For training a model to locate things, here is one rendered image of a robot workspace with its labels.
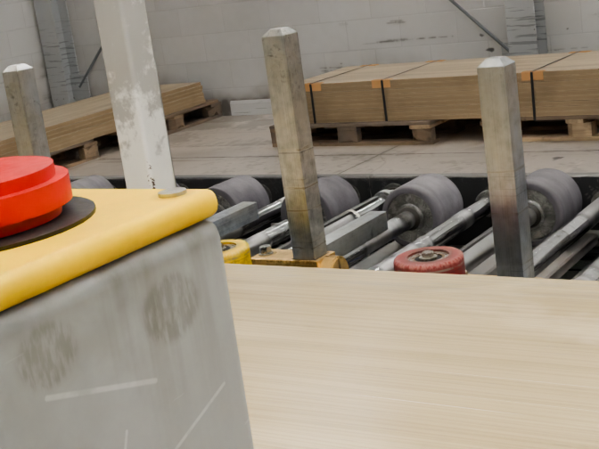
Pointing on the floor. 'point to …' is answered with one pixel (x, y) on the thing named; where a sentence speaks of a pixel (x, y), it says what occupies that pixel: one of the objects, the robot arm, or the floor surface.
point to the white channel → (135, 93)
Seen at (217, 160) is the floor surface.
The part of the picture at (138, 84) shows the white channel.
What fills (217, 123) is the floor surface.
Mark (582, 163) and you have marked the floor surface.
